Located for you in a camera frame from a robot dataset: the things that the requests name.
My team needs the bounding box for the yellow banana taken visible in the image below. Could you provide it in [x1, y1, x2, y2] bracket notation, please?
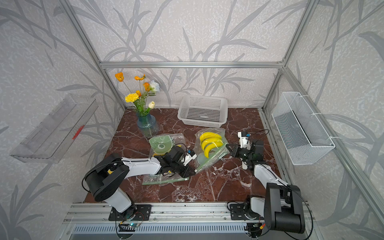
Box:
[201, 138, 223, 150]
[204, 143, 224, 159]

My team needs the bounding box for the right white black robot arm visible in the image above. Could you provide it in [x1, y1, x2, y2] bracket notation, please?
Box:
[226, 141, 306, 234]

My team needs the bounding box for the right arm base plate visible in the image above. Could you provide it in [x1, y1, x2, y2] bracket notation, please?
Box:
[227, 202, 255, 221]

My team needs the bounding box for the zip-top bag with bananas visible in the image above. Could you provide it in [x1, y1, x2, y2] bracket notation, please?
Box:
[194, 128, 229, 173]
[142, 133, 190, 186]

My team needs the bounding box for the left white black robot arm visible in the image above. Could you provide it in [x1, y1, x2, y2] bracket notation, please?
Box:
[82, 145, 197, 216]

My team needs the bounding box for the white plastic basket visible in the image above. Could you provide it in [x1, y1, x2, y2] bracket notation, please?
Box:
[178, 95, 228, 128]

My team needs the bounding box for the aluminium front rail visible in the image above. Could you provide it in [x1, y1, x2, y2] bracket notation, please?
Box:
[61, 201, 317, 224]

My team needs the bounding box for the clear acrylic wall shelf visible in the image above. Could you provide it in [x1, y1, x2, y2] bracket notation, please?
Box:
[10, 94, 99, 164]

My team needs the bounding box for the blue glass vase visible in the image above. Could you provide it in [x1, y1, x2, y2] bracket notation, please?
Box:
[137, 114, 159, 138]

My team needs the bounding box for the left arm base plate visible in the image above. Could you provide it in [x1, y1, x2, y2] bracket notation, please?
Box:
[108, 204, 152, 222]

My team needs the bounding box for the artificial flower bouquet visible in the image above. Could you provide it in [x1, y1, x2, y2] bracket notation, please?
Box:
[115, 72, 160, 117]

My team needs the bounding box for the white wire mesh basket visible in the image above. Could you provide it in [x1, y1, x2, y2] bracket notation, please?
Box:
[272, 92, 335, 166]

